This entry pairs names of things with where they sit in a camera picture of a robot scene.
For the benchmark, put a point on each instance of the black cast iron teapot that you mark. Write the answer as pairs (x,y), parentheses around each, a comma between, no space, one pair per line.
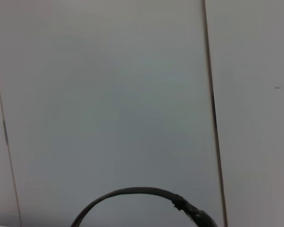
(137,189)

